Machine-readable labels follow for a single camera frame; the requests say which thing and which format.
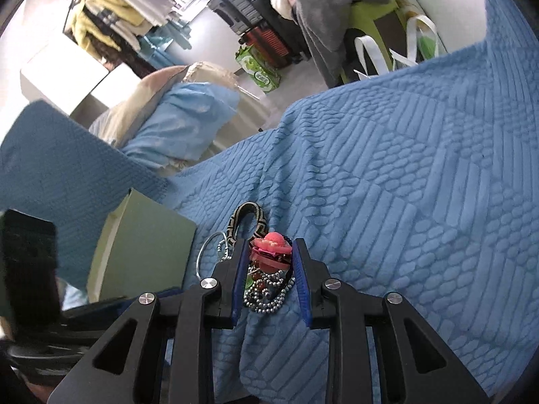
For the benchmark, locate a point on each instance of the green plastic stool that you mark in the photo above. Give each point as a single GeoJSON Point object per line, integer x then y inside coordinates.
{"type": "Point", "coordinates": [370, 12]}

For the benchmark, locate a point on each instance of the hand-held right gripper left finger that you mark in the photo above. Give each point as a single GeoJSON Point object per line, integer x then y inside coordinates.
{"type": "Point", "coordinates": [239, 277]}

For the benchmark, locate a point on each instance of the black beige woven bangle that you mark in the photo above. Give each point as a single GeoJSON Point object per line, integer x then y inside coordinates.
{"type": "Point", "coordinates": [259, 215]}

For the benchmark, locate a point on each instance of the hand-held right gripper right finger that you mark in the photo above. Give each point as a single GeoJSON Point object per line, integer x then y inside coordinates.
{"type": "Point", "coordinates": [301, 277]}

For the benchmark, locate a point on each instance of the light blue quilt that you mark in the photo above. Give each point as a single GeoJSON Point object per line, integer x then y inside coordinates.
{"type": "Point", "coordinates": [181, 122]}

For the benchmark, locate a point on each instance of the red suitcase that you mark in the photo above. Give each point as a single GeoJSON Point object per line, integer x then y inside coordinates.
{"type": "Point", "coordinates": [269, 44]}

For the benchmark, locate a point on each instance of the green printed package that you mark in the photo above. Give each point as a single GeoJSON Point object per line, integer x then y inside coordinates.
{"type": "Point", "coordinates": [259, 69]}

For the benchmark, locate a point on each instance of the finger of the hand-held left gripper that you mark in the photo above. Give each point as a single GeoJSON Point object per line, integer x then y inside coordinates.
{"type": "Point", "coordinates": [101, 308]}

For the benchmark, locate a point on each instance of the blue textured blanket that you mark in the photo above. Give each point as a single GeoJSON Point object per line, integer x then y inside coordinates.
{"type": "Point", "coordinates": [379, 176]}

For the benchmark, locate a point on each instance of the black suitcase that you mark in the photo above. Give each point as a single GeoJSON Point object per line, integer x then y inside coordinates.
{"type": "Point", "coordinates": [278, 21]}

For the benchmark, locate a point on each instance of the white cabinet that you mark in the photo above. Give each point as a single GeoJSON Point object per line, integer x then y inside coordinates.
{"type": "Point", "coordinates": [63, 73]}

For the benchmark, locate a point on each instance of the beige and blue pillows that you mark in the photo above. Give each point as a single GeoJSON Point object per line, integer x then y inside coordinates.
{"type": "Point", "coordinates": [139, 92]}

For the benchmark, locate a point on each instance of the white tote bag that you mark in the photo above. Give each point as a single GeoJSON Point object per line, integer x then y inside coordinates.
{"type": "Point", "coordinates": [370, 57]}

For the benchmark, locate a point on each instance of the grey fleece blanket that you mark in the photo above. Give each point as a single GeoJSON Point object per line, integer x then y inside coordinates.
{"type": "Point", "coordinates": [324, 4]}

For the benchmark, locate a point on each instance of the grey hard suitcase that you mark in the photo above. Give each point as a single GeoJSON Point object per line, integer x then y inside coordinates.
{"type": "Point", "coordinates": [229, 8]}

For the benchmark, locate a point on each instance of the pale green cardboard box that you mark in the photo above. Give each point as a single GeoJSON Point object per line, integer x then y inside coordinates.
{"type": "Point", "coordinates": [143, 252]}

